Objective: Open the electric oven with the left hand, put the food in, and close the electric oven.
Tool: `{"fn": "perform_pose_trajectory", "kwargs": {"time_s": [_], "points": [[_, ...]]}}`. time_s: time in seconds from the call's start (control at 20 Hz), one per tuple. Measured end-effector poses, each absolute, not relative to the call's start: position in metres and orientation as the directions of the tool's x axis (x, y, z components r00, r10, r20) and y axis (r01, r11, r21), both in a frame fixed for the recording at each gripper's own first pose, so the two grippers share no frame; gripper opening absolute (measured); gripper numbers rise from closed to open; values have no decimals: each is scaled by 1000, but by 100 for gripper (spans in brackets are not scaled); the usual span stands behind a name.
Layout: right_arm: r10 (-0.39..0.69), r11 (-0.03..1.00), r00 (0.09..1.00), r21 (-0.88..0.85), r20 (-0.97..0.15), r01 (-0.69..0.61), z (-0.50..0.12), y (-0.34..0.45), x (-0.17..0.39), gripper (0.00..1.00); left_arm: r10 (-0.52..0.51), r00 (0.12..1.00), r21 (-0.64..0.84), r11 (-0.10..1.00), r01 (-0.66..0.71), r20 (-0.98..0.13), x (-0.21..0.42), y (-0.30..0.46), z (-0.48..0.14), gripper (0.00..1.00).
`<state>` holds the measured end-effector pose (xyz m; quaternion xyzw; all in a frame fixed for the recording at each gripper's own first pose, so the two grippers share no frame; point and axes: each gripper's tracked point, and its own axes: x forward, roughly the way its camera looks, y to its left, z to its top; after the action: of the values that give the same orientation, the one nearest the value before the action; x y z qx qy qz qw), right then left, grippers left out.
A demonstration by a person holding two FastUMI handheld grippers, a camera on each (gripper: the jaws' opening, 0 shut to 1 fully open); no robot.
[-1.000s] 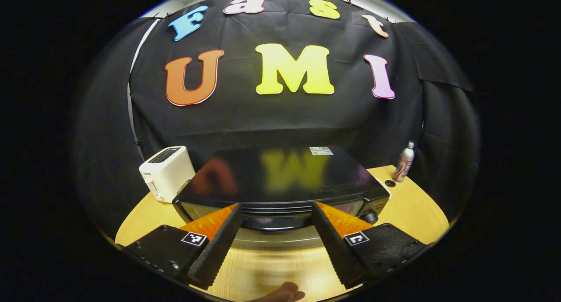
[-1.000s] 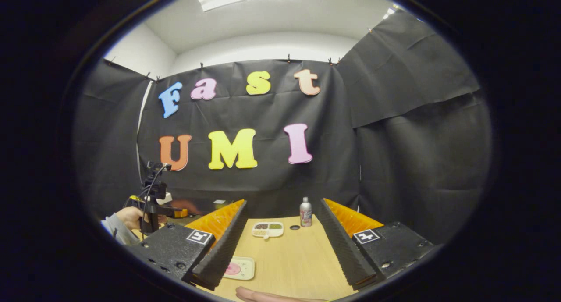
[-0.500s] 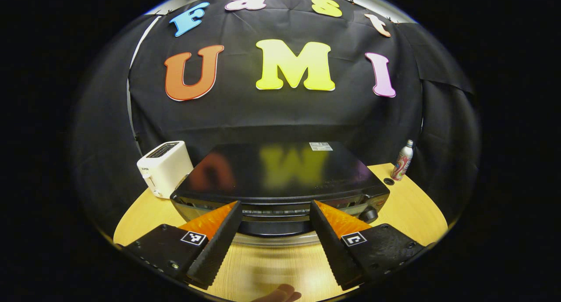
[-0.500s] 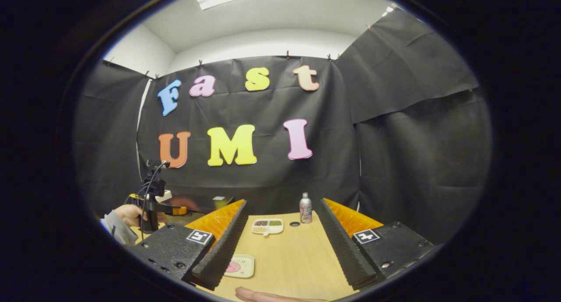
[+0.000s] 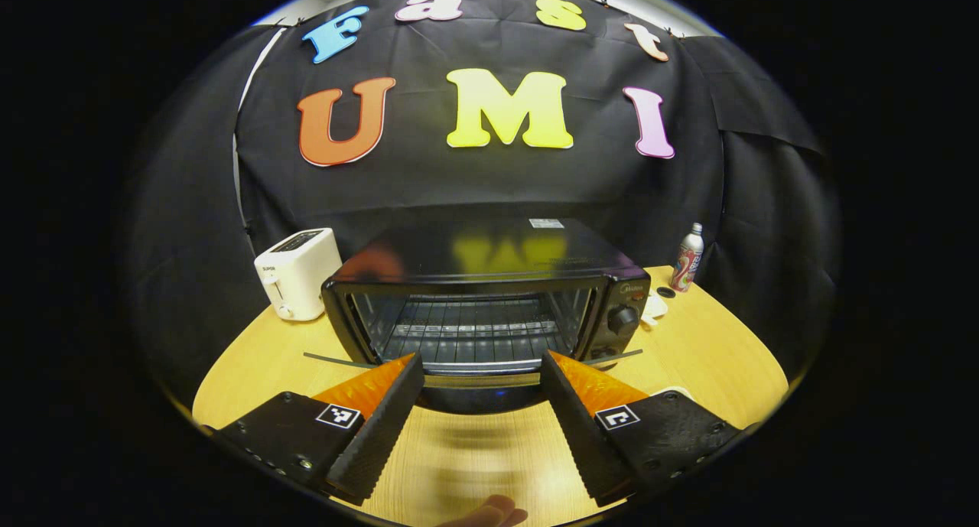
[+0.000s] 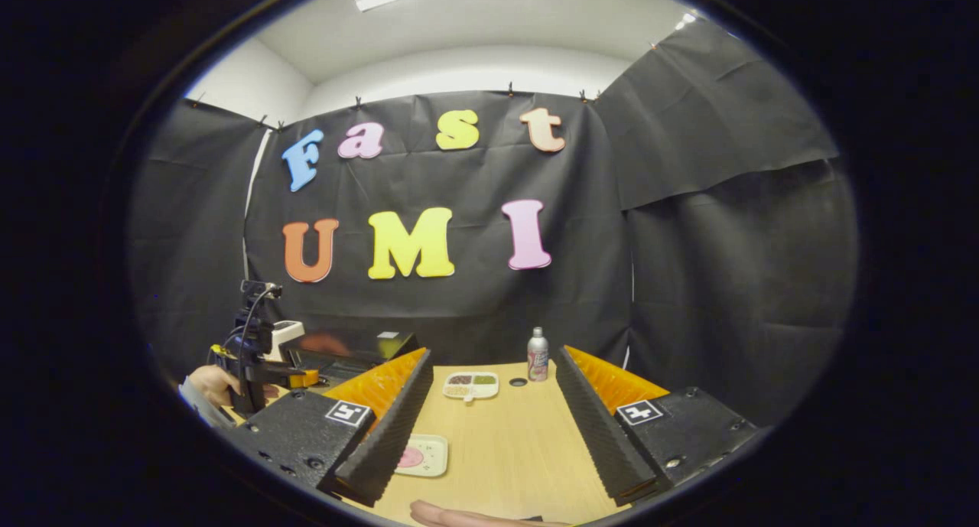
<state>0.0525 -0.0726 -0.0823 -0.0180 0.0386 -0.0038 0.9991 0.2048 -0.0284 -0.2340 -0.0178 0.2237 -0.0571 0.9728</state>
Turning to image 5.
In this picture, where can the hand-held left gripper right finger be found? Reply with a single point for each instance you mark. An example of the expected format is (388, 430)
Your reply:
(581, 435)

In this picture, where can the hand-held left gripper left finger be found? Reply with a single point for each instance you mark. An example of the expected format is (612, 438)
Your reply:
(382, 443)

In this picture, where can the black electric oven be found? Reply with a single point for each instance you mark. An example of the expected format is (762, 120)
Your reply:
(497, 255)

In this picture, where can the black oven knob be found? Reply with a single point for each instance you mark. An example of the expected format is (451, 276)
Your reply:
(623, 318)
(604, 352)

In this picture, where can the white divided snack tray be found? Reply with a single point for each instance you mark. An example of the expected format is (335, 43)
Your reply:
(655, 307)

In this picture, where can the white toaster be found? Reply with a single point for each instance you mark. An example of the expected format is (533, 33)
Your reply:
(302, 274)

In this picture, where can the pink label drink bottle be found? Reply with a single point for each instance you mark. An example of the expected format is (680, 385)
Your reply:
(687, 263)

